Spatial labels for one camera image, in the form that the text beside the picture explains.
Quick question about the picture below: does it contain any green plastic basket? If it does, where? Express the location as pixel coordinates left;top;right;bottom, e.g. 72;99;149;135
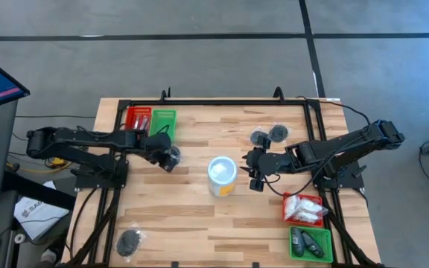
149;109;177;142
288;226;334;264

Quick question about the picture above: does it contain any person's shoe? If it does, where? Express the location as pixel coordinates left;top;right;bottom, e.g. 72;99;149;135
39;240;66;268

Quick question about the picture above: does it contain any black round sponge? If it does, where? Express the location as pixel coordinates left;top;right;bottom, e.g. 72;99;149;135
250;127;272;147
115;222;147;258
267;124;291;144
168;144;182;167

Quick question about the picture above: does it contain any red plastic basket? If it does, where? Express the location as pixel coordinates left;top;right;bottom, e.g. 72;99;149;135
124;106;153;133
282;192;324;228

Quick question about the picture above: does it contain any yellow floor cable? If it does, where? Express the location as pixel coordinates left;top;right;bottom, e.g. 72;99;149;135
7;156;76;175

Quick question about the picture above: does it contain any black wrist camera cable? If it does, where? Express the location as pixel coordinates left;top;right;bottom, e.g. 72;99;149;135
74;124;171;141
264;156;333;199

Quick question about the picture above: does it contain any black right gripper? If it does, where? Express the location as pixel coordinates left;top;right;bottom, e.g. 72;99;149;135
239;135;288;193

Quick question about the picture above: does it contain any black left wrist camera cable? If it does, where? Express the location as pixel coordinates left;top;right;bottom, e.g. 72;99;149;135
74;124;171;141

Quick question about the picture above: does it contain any white printed paper sheet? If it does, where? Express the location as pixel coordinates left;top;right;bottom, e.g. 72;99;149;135
13;181;70;241

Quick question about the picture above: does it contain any black aluminium table frame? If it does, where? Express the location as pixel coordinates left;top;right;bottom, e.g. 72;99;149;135
56;86;383;268

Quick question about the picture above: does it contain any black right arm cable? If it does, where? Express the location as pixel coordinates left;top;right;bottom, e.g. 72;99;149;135
298;95;372;127

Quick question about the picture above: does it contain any white wipes canister yellow label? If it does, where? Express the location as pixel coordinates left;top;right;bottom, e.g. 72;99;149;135
206;156;238;198

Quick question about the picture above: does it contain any black oblong item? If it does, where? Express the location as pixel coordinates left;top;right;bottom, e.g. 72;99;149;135
290;226;307;258
302;231;326;258

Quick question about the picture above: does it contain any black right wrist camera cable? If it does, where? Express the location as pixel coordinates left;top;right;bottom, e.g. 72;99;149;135
264;156;333;199

